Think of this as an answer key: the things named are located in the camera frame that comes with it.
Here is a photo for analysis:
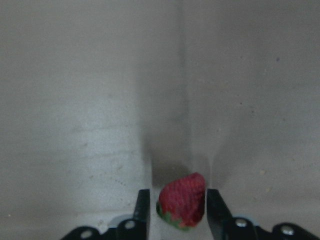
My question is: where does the red strawberry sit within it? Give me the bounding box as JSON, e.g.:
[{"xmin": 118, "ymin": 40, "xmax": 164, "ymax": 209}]
[{"xmin": 156, "ymin": 172, "xmax": 206, "ymax": 231}]

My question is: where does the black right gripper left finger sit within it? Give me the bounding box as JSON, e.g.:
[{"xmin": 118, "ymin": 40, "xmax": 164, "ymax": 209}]
[{"xmin": 116, "ymin": 189, "xmax": 150, "ymax": 240}]

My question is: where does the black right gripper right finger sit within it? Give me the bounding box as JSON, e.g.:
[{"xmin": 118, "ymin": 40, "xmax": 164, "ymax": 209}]
[{"xmin": 206, "ymin": 188, "xmax": 258, "ymax": 240}]

